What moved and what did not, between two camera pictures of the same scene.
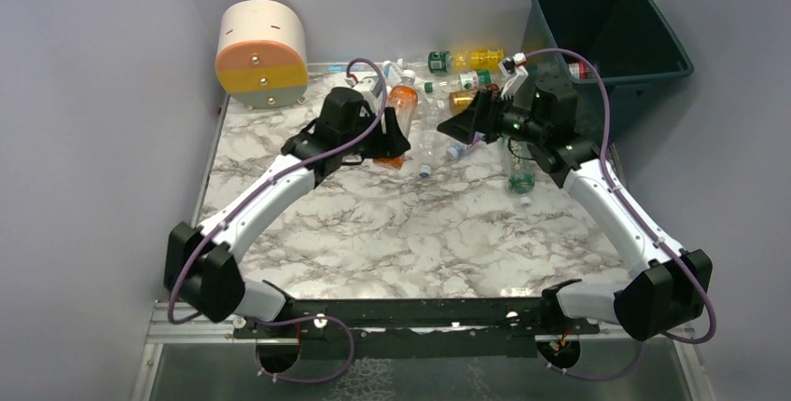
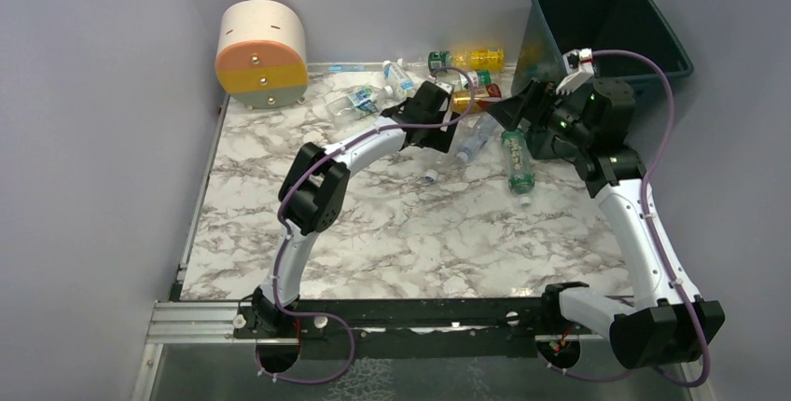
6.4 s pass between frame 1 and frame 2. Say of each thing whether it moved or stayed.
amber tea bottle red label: stayed
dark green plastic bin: stayed
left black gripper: moved
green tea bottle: stayed
